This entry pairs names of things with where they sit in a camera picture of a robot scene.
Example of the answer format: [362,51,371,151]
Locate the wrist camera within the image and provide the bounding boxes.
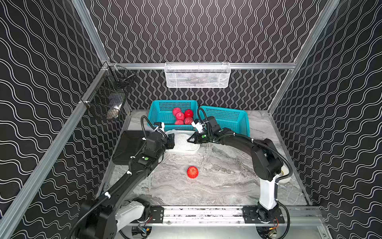
[154,122,165,131]
[192,119,205,133]

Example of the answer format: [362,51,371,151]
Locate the white plastic tray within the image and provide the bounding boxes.
[165,129,200,155]

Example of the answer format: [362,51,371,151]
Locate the white tape roll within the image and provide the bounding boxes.
[279,165,291,184]

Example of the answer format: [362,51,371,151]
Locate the object in black basket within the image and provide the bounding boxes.
[106,104,122,120]

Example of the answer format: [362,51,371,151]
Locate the white wire wall basket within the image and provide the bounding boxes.
[164,62,231,88]

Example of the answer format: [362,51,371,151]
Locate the black plastic tool case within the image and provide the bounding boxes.
[112,130,144,165]

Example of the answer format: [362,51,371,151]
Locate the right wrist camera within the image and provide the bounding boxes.
[192,119,205,133]

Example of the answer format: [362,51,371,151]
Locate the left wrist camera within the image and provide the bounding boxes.
[154,122,165,131]

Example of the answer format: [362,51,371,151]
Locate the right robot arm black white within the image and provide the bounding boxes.
[187,107,292,239]

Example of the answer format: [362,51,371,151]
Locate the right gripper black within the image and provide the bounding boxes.
[186,131,212,144]

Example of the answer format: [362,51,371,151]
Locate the black wire wall basket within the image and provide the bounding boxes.
[85,66,136,121]

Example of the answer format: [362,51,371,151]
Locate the right teal plastic basket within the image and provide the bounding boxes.
[201,106,250,136]

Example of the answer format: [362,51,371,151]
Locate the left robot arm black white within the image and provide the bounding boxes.
[66,116,175,239]

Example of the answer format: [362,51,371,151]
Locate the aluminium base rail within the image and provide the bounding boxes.
[86,205,323,226]

